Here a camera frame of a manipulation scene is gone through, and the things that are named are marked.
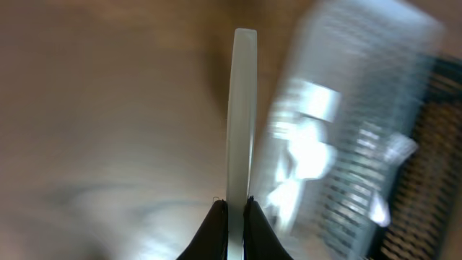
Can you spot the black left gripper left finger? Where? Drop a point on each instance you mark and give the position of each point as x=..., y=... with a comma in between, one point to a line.
x=211, y=239

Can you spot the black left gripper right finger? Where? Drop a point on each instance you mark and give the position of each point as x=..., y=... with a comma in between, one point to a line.
x=259, y=240

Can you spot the white spoon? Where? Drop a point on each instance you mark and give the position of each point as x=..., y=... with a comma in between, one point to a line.
x=305, y=157

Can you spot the white utensil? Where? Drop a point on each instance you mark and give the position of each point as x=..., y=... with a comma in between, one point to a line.
x=241, y=124

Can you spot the white utensil handle diagonal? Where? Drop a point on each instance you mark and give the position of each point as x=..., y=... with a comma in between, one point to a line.
x=391, y=154

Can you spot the clear mesh plastic basket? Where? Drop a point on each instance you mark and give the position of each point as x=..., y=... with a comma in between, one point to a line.
x=360, y=67

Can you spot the dark green mesh basket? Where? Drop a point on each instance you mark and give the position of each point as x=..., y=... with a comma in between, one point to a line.
x=425, y=190

